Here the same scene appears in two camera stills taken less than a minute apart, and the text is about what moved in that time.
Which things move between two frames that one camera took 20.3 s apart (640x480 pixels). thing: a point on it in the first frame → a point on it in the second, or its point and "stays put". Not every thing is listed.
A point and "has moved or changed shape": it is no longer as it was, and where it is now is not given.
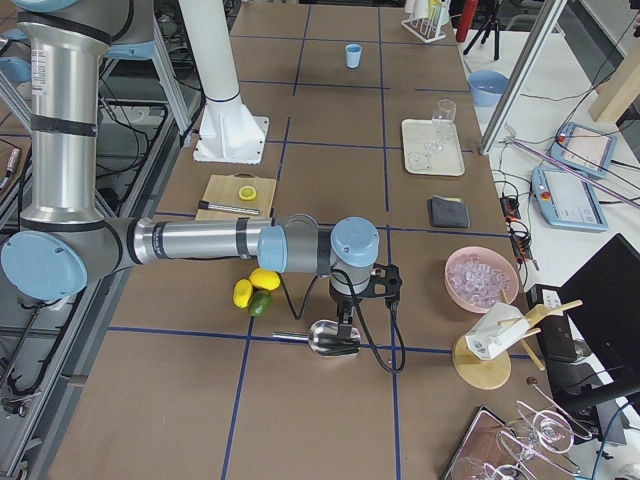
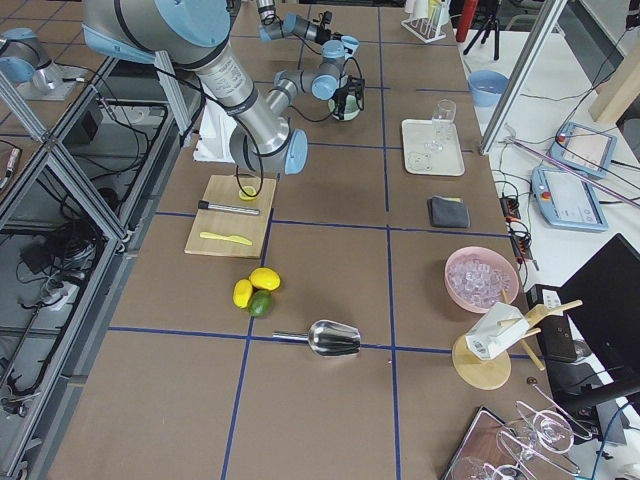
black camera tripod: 491,21 stays put
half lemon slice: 247,193 stays put
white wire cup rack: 424,29 stays put
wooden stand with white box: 482,359 stays put
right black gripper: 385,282 → 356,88
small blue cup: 353,54 has moved or changed shape
